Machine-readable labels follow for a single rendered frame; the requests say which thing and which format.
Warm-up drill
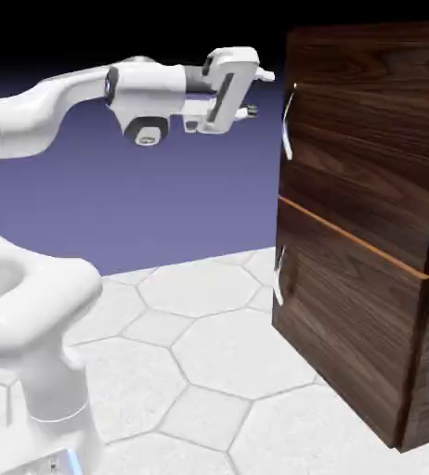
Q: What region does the dark wood cabinet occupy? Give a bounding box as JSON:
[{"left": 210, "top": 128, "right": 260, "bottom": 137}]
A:
[{"left": 271, "top": 20, "right": 429, "bottom": 454}]

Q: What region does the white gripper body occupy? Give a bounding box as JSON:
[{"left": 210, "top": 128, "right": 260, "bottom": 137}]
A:
[{"left": 200, "top": 46, "right": 261, "bottom": 135}]

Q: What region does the curved silver door handle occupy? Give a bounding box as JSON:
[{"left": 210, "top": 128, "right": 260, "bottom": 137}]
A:
[
  {"left": 280, "top": 83, "right": 298, "bottom": 161},
  {"left": 272, "top": 245, "right": 287, "bottom": 307}
]

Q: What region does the dark wood cabinet door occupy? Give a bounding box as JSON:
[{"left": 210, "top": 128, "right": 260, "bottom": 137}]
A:
[
  {"left": 272, "top": 199, "right": 429, "bottom": 448},
  {"left": 278, "top": 82, "right": 429, "bottom": 276}
]

